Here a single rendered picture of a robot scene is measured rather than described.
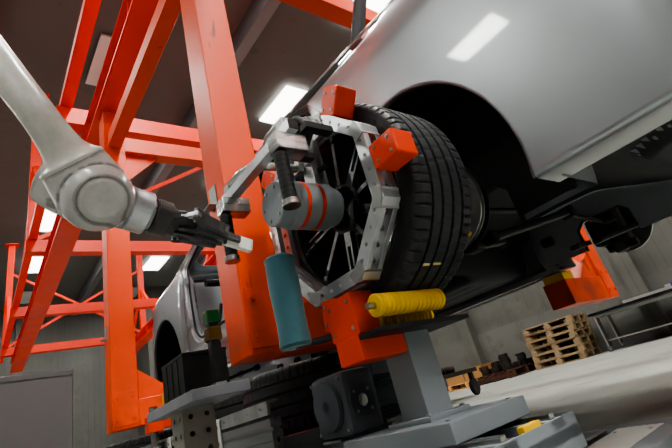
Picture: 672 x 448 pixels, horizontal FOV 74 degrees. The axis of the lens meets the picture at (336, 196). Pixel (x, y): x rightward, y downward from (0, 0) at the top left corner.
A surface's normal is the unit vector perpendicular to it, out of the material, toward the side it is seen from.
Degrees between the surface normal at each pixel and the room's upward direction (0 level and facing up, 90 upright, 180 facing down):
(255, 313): 90
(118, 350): 90
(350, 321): 90
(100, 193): 129
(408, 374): 90
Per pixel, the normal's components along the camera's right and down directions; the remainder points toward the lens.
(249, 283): 0.56, -0.48
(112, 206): 0.61, 0.15
